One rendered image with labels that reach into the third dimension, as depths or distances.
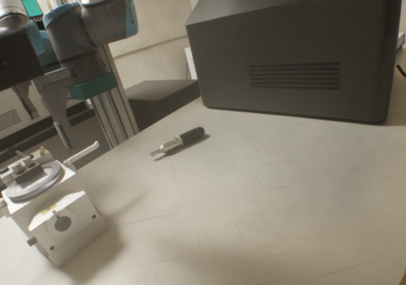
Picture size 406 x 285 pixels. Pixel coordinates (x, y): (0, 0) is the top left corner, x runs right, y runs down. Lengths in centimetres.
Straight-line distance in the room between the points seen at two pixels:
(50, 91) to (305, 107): 48
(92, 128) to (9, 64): 168
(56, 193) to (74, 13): 72
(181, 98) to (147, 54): 253
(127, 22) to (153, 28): 301
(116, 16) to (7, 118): 121
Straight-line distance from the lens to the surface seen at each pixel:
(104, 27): 92
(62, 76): 33
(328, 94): 54
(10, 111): 188
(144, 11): 387
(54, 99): 33
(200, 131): 54
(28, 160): 44
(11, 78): 31
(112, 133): 147
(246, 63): 59
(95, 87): 95
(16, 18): 79
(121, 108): 118
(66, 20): 97
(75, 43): 96
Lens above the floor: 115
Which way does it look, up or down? 27 degrees down
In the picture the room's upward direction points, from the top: 14 degrees counter-clockwise
